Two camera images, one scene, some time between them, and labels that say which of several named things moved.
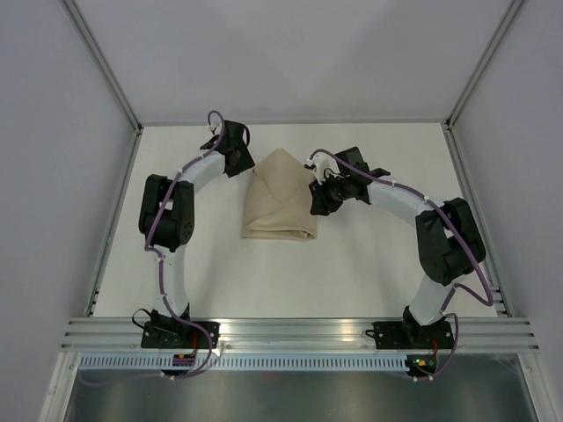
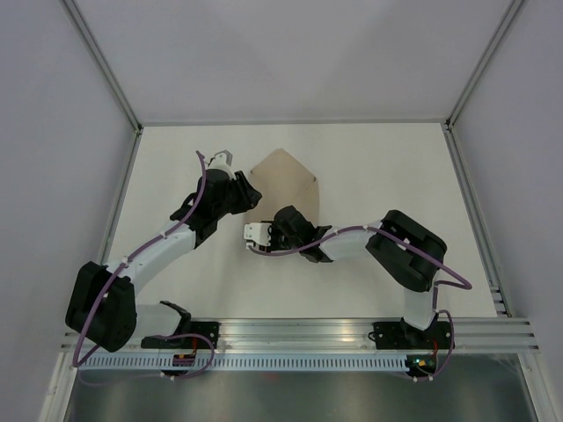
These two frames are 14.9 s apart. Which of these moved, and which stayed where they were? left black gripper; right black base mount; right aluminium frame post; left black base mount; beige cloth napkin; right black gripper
Moved: left black gripper; right black gripper
Stayed: right aluminium frame post; left black base mount; right black base mount; beige cloth napkin
